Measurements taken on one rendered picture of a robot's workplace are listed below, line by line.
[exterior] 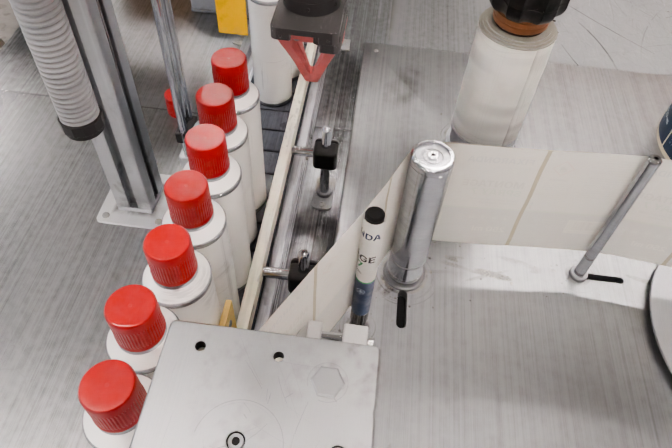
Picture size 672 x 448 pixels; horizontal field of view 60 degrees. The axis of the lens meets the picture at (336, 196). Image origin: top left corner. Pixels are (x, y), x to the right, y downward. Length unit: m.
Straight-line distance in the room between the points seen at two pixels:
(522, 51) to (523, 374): 0.33
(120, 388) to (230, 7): 0.38
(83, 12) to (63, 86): 0.12
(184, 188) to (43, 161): 0.45
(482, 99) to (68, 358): 0.53
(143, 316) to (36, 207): 0.45
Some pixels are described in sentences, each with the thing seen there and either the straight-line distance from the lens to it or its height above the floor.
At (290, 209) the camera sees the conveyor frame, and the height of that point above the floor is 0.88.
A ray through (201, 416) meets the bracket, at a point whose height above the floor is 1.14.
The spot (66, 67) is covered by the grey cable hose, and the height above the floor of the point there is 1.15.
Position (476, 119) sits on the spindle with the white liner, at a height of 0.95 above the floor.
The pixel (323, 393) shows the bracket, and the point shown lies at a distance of 0.30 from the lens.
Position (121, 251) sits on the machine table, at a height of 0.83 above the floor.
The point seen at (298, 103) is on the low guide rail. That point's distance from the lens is 0.77.
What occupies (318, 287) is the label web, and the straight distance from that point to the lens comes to 0.46.
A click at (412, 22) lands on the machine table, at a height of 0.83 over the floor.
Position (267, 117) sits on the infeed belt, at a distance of 0.80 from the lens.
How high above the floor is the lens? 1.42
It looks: 50 degrees down
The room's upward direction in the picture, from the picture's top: 4 degrees clockwise
